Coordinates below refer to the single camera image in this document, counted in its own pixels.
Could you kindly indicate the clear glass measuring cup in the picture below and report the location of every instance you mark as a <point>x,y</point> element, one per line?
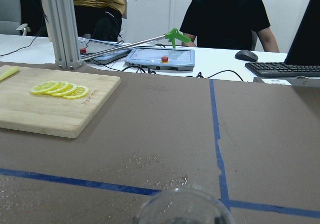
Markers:
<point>183,205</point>

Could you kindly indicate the right teach pendant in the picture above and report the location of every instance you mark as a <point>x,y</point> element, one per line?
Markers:
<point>161,58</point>

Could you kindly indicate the teach pendant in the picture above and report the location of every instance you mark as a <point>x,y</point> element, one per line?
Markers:
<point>161,58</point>
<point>90,46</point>

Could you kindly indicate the lemon slice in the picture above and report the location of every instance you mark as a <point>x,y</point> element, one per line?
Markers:
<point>60,87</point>
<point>44,87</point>
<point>79,92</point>
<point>71,87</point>

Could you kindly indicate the left teach pendant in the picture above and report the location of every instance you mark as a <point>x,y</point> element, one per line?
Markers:
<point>90,46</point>

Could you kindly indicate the black computer mouse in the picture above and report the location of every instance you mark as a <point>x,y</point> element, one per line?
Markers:
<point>246,55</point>

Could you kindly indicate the brown table mat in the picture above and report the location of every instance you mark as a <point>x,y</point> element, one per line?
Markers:
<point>254,146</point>

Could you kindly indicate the black keyboard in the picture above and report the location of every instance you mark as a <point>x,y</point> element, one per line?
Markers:
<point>281,70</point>

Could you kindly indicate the person in black shirt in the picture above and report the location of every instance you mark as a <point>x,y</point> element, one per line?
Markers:
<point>227,24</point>

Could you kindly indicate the person in yellow shirt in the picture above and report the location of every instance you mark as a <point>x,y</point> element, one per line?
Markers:
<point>100,19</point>

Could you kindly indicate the wooden cutting board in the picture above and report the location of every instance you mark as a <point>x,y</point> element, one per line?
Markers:
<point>45,114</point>

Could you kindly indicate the yellow plastic knife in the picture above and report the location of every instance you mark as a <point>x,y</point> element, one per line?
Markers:
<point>8,73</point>

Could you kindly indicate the black monitor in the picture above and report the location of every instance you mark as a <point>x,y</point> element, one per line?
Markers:
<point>305,50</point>

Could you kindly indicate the grey office chair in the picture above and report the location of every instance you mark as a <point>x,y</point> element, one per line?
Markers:
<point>11,16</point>

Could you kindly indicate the green handled reacher grabber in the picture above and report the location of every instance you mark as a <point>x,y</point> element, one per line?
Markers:
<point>171,36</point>

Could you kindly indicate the aluminium frame post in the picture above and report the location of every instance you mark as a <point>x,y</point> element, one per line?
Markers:
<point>62,32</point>

